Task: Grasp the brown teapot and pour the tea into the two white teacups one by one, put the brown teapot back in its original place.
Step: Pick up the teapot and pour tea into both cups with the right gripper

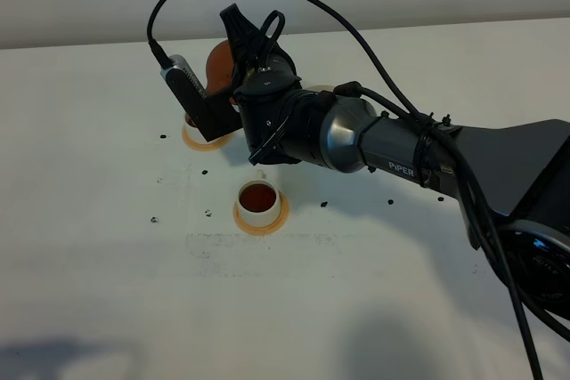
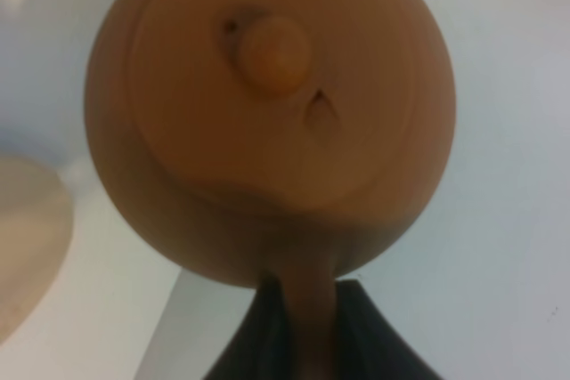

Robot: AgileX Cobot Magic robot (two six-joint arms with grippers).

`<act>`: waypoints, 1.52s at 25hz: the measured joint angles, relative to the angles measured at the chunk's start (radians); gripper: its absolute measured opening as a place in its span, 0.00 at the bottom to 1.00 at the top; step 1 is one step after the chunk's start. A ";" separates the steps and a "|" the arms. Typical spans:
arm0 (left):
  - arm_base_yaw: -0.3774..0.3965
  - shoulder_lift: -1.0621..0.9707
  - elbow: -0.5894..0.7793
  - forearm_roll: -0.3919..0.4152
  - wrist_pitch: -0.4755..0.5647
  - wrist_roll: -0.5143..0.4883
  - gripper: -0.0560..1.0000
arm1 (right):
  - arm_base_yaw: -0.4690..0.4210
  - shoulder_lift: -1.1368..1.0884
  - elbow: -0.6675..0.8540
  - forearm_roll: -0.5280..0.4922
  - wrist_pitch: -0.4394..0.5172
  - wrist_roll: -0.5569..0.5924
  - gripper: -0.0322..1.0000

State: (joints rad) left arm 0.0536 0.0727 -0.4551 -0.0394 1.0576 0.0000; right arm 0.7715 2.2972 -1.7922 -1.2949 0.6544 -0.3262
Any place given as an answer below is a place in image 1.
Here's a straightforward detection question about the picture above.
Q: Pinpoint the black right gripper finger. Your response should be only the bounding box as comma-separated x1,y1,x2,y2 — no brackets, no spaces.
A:
220,4,265,86

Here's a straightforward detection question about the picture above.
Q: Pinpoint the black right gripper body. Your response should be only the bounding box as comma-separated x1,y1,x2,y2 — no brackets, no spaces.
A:
234,54,330,166

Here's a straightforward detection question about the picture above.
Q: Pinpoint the brown clay teapot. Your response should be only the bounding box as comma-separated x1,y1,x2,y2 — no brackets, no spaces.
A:
206,40,234,96

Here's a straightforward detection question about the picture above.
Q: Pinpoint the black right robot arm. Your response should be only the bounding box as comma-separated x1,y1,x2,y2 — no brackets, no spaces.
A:
221,5,569,318

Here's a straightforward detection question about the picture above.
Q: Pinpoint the beige round teapot saucer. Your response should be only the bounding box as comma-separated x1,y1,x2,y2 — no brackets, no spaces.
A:
305,85,335,93

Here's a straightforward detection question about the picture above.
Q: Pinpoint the orange coaster far left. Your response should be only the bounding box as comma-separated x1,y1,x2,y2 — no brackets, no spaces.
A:
182,124,232,152

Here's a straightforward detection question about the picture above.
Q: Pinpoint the orange coaster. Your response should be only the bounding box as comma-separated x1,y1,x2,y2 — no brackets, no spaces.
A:
232,192,289,236
182,124,232,152

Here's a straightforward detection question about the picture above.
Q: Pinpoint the orange coaster near centre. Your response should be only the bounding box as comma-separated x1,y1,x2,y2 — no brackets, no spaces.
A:
232,192,289,236

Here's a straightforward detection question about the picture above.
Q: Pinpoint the white teacup near centre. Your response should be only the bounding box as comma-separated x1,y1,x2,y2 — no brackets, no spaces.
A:
236,170,281,229

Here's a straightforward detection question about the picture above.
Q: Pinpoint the white teacup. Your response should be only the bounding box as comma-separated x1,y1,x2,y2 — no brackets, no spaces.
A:
236,170,281,229
184,114,207,144

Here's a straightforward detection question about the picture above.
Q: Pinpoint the white teacup far left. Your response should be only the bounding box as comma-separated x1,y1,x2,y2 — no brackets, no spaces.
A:
184,114,207,144

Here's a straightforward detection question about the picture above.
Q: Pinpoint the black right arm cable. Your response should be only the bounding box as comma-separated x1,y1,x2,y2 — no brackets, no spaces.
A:
146,0,570,380

